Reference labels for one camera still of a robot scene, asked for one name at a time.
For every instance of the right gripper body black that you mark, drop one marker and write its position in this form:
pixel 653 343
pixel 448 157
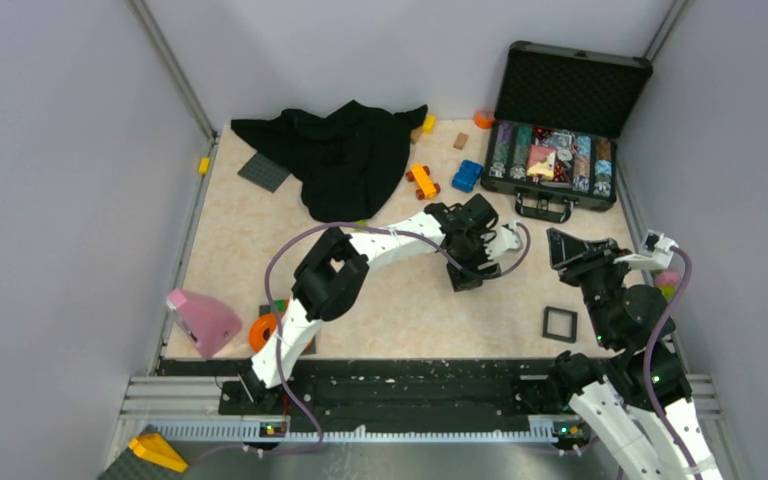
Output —
pixel 599 275

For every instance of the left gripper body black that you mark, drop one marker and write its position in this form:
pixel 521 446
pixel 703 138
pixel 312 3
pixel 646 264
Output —
pixel 472 253

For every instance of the black garment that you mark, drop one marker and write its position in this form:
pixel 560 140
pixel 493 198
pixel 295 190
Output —
pixel 349 162

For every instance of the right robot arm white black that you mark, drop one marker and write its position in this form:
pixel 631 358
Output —
pixel 639 402

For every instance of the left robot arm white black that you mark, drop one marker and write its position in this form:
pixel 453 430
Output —
pixel 328 280

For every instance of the blue toy car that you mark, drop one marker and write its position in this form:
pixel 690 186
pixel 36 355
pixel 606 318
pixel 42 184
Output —
pixel 467 176

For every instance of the yellow toy car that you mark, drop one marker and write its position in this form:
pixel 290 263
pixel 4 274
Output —
pixel 426 188

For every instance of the tan wooden block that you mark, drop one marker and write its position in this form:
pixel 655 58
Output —
pixel 460 141

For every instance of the black poker chip case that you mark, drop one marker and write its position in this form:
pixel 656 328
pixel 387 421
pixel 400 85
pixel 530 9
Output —
pixel 558 115

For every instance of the brown wooden block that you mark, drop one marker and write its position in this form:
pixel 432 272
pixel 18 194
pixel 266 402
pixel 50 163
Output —
pixel 415 135

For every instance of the orange round object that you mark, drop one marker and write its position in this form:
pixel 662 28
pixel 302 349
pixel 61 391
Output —
pixel 484 119

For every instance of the yellow lego brick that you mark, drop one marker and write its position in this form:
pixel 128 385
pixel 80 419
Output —
pixel 428 124

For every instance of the orange curved toy piece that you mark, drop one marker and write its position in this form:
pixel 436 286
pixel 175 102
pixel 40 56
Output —
pixel 261 331

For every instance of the grey lego baseplate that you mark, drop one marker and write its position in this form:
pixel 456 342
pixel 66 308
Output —
pixel 263 172

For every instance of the pink plastic piece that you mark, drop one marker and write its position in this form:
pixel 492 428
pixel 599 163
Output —
pixel 207 322

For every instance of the yellow wedge block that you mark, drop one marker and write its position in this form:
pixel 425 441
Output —
pixel 155 449

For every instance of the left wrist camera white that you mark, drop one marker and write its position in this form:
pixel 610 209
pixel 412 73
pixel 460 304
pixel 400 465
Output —
pixel 503 240

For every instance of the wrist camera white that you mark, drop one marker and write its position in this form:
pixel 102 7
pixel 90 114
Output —
pixel 655 253
pixel 503 240

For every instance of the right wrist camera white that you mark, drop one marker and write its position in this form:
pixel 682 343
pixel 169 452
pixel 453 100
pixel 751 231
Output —
pixel 655 253

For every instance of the pink green toys on rail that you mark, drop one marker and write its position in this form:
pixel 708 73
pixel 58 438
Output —
pixel 668 283

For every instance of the black square frame lower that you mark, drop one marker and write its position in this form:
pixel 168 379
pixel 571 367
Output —
pixel 559 325

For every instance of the small yellow brick on rail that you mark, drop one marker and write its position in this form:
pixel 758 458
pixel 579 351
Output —
pixel 203 166

